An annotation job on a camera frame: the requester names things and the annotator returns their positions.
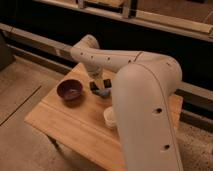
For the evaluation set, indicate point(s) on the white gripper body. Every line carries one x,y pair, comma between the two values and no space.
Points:
97,77

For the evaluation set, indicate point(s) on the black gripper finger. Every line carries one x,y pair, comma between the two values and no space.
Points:
93,87
107,83

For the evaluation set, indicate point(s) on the blue eraser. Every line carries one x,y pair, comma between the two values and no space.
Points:
103,93

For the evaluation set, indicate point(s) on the wooden table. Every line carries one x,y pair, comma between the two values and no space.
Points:
80,124

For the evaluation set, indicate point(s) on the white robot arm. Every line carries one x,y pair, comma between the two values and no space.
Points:
141,88

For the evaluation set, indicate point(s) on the dark purple bowl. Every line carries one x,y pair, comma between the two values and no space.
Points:
70,89

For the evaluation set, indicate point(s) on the wooden rail frame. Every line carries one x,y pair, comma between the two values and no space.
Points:
58,21

